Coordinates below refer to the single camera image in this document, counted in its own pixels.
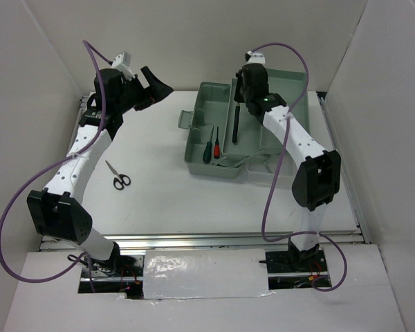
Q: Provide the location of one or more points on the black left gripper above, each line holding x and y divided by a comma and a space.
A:
155, 93

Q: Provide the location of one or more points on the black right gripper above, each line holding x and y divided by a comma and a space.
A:
237, 96

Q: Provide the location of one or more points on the small hammer black handle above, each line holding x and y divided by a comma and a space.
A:
235, 129

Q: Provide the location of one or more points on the red handled screwdriver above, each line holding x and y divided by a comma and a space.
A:
217, 151

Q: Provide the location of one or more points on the large green handled screwdriver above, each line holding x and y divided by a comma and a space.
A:
207, 154

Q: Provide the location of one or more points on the black handled scissors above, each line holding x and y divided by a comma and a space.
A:
120, 181

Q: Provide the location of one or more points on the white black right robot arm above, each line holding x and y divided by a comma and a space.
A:
318, 171

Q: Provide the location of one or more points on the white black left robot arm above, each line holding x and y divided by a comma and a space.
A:
57, 210

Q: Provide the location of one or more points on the green cantilever toolbox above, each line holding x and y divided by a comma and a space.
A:
214, 107

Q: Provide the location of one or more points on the white foil cover sheet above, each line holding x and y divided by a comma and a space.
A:
205, 274

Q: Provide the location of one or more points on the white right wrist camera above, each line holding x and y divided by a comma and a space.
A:
255, 58

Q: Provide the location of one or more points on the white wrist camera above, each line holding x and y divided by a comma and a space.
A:
255, 58
121, 62

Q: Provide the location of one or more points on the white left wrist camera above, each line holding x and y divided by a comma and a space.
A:
121, 62

